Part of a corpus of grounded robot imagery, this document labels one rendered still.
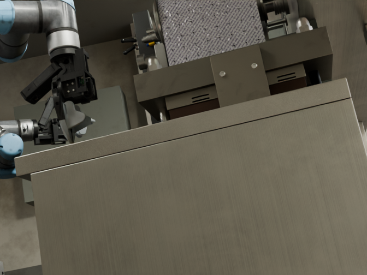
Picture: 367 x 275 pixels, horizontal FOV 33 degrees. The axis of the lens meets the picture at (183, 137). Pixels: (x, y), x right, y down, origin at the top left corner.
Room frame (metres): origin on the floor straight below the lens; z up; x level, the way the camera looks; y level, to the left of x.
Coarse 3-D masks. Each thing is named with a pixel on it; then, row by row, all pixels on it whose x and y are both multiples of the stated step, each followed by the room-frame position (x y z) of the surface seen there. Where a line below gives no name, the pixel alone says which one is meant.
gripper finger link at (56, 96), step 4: (56, 88) 1.30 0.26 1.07; (52, 92) 1.29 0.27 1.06; (56, 92) 1.29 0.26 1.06; (56, 96) 1.29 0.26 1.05; (60, 96) 1.30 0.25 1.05; (56, 100) 1.29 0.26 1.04; (60, 100) 1.30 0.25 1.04; (56, 104) 1.30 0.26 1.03; (60, 104) 1.30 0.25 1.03; (56, 108) 1.30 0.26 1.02; (60, 108) 1.30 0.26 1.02; (56, 112) 1.30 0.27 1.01; (60, 112) 1.30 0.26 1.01; (60, 116) 1.30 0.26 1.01; (64, 116) 1.31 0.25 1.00
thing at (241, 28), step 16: (224, 16) 1.37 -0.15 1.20; (240, 16) 1.36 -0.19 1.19; (256, 16) 1.35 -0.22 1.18; (176, 32) 1.39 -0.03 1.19; (192, 32) 1.38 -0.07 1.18; (208, 32) 1.37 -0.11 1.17; (224, 32) 1.37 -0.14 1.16; (240, 32) 1.36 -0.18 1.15; (256, 32) 1.36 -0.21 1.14; (176, 48) 1.39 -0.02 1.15; (192, 48) 1.38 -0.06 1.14; (208, 48) 1.38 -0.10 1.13; (224, 48) 1.37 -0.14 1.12
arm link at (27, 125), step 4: (20, 120) 1.97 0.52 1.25; (24, 120) 1.97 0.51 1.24; (28, 120) 1.97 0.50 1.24; (20, 124) 2.01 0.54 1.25; (24, 124) 1.96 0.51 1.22; (28, 124) 1.96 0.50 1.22; (32, 124) 1.97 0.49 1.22; (24, 128) 1.95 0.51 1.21; (28, 128) 1.96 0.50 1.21; (32, 128) 1.97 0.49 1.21; (24, 132) 1.96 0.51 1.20; (28, 132) 1.96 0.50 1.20; (32, 132) 1.97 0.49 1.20; (24, 136) 1.97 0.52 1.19; (28, 136) 1.97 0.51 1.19; (32, 136) 1.98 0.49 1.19; (24, 140) 1.98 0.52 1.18; (28, 140) 1.99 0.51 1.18
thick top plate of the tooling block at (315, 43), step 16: (304, 32) 1.15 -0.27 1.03; (320, 32) 1.14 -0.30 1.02; (240, 48) 1.17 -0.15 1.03; (272, 48) 1.16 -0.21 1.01; (288, 48) 1.15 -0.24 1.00; (304, 48) 1.15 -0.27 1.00; (320, 48) 1.14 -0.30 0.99; (176, 64) 1.19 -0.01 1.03; (192, 64) 1.18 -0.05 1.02; (208, 64) 1.18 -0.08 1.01; (272, 64) 1.16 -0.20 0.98; (288, 64) 1.15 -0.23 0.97; (304, 64) 1.17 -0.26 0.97; (320, 64) 1.19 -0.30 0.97; (144, 80) 1.20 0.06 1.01; (160, 80) 1.20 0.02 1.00; (176, 80) 1.19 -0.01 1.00; (192, 80) 1.19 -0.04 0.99; (208, 80) 1.18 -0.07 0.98; (144, 96) 1.20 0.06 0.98; (160, 96) 1.20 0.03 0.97
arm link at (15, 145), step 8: (0, 128) 1.81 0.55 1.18; (0, 136) 1.80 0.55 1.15; (8, 136) 1.79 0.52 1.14; (16, 136) 1.80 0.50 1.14; (0, 144) 1.78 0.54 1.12; (8, 144) 1.79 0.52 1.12; (16, 144) 1.80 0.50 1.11; (0, 152) 1.80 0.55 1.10; (8, 152) 1.79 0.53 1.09; (16, 152) 1.80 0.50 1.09; (0, 160) 1.87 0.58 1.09; (8, 160) 1.84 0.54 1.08
